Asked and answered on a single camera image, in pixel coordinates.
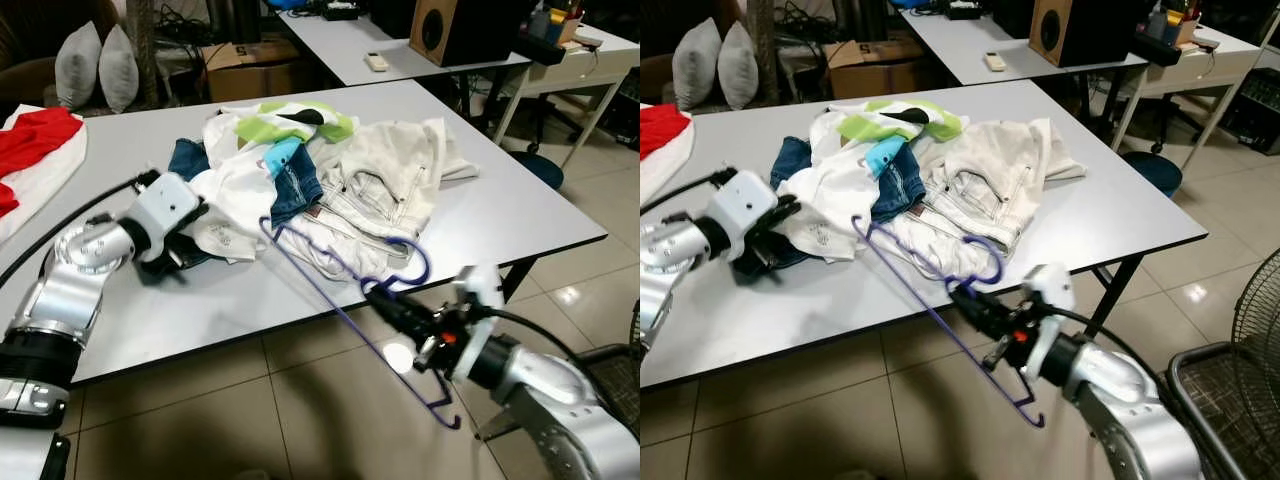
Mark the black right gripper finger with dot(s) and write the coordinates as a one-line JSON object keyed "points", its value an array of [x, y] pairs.
{"points": [[985, 303], [400, 322], [980, 322], [405, 304]]}

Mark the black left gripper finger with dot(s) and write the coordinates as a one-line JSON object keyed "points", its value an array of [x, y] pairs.
{"points": [[789, 210], [203, 210]]}

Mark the purple plastic hanger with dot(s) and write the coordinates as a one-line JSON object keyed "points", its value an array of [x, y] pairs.
{"points": [[1001, 262], [428, 265]]}

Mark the red polo shirt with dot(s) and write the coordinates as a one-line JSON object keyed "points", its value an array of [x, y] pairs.
{"points": [[35, 140], [660, 128]]}

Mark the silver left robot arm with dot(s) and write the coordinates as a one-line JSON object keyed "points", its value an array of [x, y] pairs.
{"points": [[665, 270], [70, 290]]}

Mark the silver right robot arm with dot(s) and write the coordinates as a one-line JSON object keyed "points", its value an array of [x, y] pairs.
{"points": [[560, 400], [1130, 420]]}

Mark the light blue cloth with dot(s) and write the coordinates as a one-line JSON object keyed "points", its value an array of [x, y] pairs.
{"points": [[885, 157], [280, 157]]}

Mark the blue denim jeans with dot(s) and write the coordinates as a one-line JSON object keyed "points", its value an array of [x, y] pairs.
{"points": [[900, 190], [295, 190]]}

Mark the lime green cloth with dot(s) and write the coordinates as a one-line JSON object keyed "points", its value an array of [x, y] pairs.
{"points": [[870, 126], [265, 128]]}

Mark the white table black legs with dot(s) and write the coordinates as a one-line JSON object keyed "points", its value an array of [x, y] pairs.
{"points": [[480, 220], [1100, 220]]}

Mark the cream denim trousers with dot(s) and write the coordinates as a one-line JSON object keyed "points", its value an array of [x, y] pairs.
{"points": [[390, 170], [1000, 170]]}

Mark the open cardboard box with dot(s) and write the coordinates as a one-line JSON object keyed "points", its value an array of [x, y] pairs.
{"points": [[870, 78], [250, 80]]}

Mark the grey pillow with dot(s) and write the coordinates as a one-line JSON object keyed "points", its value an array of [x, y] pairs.
{"points": [[697, 62], [78, 65], [740, 68], [120, 70]]}

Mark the dark blue round stool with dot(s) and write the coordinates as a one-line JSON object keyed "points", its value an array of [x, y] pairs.
{"points": [[540, 168], [1150, 170]]}

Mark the white office desk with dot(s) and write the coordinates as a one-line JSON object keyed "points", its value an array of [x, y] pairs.
{"points": [[340, 45], [960, 45]]}

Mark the white remote control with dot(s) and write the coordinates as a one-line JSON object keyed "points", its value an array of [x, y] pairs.
{"points": [[376, 62], [995, 61]]}

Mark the white desk white legs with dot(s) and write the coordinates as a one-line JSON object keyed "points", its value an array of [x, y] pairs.
{"points": [[610, 65], [1225, 65]]}

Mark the black fan grille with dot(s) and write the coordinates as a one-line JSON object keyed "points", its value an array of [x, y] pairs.
{"points": [[1262, 310]]}

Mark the wooden black loudspeaker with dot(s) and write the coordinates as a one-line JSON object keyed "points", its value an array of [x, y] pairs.
{"points": [[1090, 30], [470, 30]]}

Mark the black desk organizer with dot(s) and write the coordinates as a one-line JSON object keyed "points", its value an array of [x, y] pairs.
{"points": [[1160, 45], [545, 45]]}

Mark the black plastic crate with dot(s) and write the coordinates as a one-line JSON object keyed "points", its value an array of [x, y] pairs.
{"points": [[1255, 110]]}

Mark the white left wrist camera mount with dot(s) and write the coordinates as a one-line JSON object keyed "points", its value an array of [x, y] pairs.
{"points": [[745, 205], [165, 205]]}

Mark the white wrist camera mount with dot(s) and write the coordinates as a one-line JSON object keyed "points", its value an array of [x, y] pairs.
{"points": [[1050, 285], [745, 205], [165, 205], [482, 285]]}

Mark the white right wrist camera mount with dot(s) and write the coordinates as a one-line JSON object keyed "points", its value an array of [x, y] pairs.
{"points": [[1050, 285], [482, 285]]}

